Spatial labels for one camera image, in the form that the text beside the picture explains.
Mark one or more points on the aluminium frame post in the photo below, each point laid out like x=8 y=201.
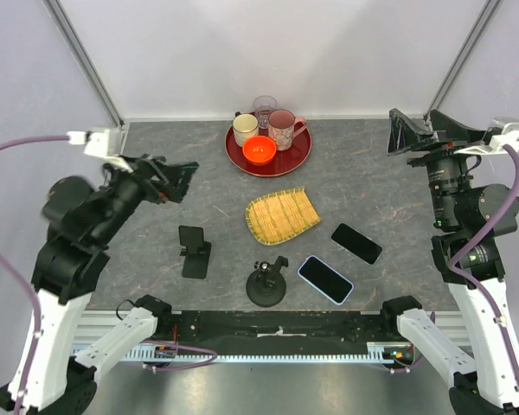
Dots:
x=74 y=43
x=464 y=53

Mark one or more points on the red round tray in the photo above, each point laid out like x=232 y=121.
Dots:
x=283 y=163

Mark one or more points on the orange bowl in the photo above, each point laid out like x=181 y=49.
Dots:
x=259 y=150

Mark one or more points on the pink patterned mug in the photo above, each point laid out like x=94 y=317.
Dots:
x=283 y=126

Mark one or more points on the black round-base phone holder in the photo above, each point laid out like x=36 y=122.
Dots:
x=266 y=286

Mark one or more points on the right aluminium frame post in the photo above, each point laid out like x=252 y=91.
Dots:
x=464 y=53

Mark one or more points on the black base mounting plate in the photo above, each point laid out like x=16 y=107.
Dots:
x=200 y=326

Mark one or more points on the slotted cable duct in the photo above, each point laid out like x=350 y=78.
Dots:
x=373 y=353

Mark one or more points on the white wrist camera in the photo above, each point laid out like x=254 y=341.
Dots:
x=101 y=143
x=502 y=131

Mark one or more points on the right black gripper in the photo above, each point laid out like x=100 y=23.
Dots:
x=451 y=131

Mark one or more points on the black smartphone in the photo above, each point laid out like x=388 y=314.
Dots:
x=356 y=243

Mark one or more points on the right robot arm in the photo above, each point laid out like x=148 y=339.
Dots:
x=473 y=177

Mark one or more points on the woven bamboo tray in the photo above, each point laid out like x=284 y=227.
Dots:
x=280 y=216

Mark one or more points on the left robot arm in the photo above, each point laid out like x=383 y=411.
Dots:
x=82 y=222

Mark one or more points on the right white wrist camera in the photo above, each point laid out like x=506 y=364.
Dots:
x=502 y=131

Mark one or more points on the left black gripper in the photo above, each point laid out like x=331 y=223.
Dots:
x=175 y=179

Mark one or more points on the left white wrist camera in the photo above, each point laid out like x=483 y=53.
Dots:
x=101 y=143

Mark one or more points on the cream mug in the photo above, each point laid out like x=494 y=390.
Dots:
x=245 y=126

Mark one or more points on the black folding phone stand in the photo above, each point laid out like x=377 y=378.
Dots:
x=196 y=252

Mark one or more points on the left aluminium frame post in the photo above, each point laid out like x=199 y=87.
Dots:
x=74 y=43

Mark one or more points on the clear glass tumbler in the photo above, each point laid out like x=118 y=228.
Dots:
x=263 y=106

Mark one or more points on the blue-cased smartphone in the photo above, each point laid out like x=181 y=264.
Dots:
x=323 y=278

